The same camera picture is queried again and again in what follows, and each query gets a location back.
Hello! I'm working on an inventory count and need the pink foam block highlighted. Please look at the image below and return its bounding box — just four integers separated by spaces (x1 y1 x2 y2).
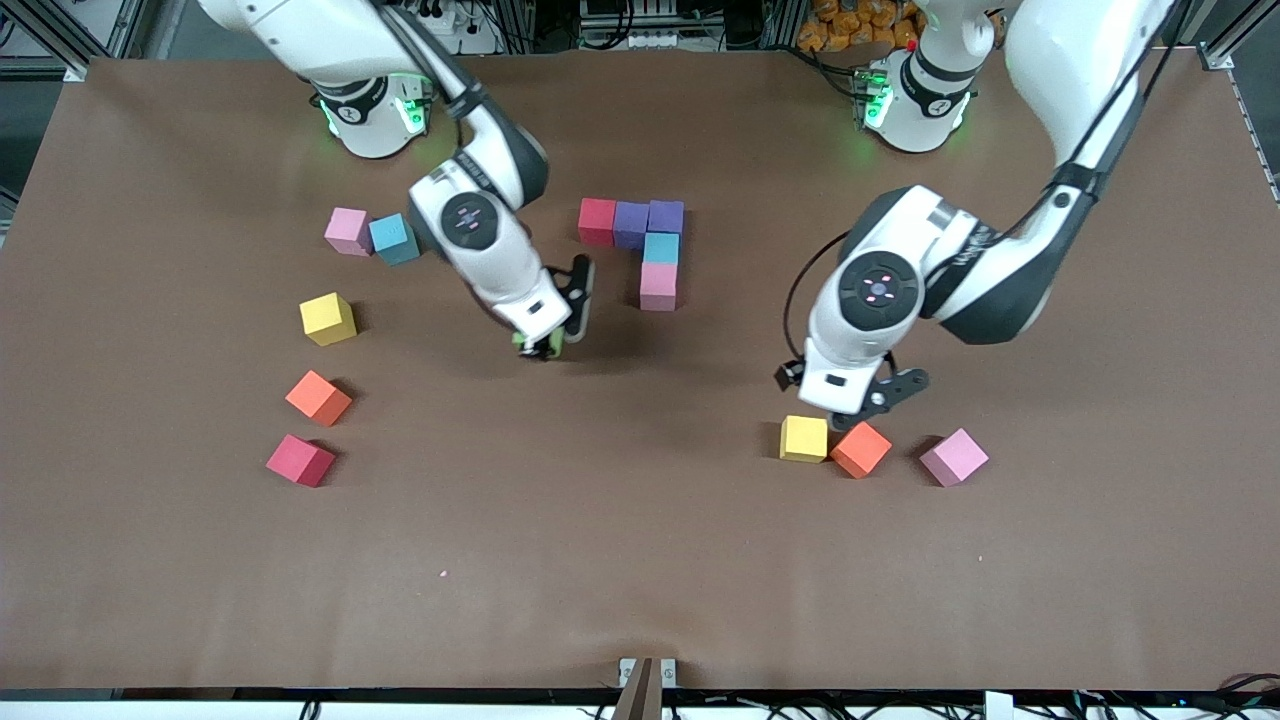
323 207 374 257
639 262 680 313
918 427 990 489

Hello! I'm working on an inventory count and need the red foam block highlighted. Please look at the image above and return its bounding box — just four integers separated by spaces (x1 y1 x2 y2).
265 433 337 489
578 197 618 248

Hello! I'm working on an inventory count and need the yellow foam block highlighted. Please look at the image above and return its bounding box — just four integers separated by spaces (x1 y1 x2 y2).
779 415 830 464
299 292 358 348

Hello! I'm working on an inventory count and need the orange foam block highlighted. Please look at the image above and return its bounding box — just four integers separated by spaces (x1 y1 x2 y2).
284 370 354 428
830 420 893 480

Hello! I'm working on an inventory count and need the grey control box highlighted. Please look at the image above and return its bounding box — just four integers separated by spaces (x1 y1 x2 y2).
578 0 683 51

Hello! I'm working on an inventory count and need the white power strip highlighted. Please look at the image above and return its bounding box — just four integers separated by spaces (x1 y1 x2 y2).
415 0 473 36

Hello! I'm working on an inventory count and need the pile of orange fruits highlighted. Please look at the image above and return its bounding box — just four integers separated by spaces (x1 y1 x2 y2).
797 0 923 53

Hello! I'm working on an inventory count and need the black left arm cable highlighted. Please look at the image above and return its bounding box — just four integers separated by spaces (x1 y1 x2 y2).
784 0 1191 366

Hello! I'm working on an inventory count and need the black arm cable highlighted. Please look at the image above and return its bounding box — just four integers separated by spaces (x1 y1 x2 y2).
784 0 1191 366
380 0 578 291

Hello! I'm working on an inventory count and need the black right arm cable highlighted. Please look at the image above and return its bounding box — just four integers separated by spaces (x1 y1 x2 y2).
380 0 578 291

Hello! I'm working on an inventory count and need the metal mounting bracket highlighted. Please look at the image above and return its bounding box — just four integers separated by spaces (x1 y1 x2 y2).
618 657 678 691

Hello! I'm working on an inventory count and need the brown camera pole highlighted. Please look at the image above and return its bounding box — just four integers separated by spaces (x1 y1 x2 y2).
610 658 664 720

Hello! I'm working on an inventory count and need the perforated aluminium side rail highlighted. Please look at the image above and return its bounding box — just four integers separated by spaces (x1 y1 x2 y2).
1228 70 1280 206

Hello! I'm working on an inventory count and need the aluminium frame profile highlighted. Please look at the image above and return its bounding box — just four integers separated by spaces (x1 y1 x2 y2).
1200 0 1280 71
0 0 89 81

